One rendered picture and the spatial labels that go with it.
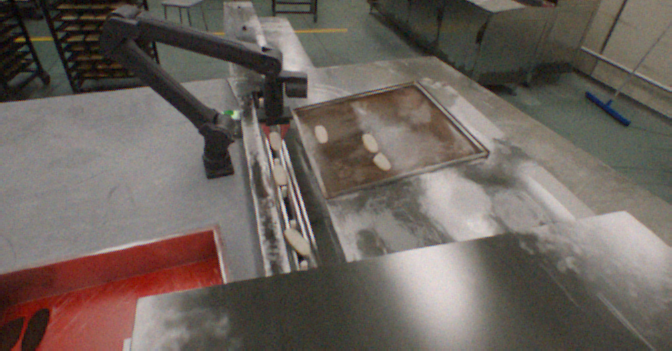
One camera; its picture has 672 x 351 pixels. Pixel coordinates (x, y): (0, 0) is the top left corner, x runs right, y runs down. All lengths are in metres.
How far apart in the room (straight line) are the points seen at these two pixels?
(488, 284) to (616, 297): 0.11
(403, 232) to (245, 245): 0.40
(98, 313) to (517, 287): 0.84
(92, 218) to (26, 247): 0.15
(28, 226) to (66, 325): 0.37
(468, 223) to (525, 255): 0.58
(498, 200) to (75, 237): 1.08
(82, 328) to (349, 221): 0.62
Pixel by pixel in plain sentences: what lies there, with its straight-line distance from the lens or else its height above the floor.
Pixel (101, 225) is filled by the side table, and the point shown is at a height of 0.82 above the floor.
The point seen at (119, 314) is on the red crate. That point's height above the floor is 0.82.
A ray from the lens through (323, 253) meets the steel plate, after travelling 1.02.
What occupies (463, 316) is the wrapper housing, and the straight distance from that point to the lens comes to 0.36.
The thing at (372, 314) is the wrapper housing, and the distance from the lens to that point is 0.34.
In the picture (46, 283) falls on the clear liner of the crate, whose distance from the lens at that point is 1.05.
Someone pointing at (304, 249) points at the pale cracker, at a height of 0.86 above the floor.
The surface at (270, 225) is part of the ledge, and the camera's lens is 1.03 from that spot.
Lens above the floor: 1.59
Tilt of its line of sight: 36 degrees down
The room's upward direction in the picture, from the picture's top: 4 degrees clockwise
